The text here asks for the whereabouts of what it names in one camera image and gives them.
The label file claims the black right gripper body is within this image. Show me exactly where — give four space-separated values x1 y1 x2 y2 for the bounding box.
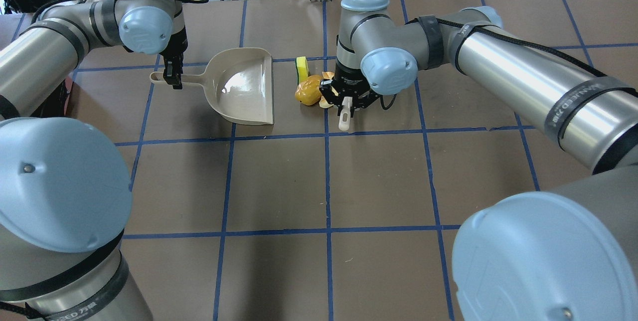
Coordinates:
329 59 374 98

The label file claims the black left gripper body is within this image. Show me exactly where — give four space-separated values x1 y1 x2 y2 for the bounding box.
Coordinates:
161 32 188 65

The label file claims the croissant bread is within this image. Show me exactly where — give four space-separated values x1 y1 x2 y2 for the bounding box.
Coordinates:
319 71 334 108

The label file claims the brown potato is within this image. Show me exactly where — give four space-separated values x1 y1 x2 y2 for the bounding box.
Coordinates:
294 74 322 107

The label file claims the beige hand brush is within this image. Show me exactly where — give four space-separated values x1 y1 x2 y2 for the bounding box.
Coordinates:
338 96 354 132

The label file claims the yellow green sponge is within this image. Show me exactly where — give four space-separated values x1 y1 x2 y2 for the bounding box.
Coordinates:
295 57 310 84

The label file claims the beige plastic dustpan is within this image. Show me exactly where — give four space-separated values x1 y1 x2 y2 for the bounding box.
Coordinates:
150 47 275 126

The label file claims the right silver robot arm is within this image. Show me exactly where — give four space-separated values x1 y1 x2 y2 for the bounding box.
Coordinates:
299 0 637 321

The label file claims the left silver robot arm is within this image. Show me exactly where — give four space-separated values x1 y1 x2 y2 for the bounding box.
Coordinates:
0 0 187 321

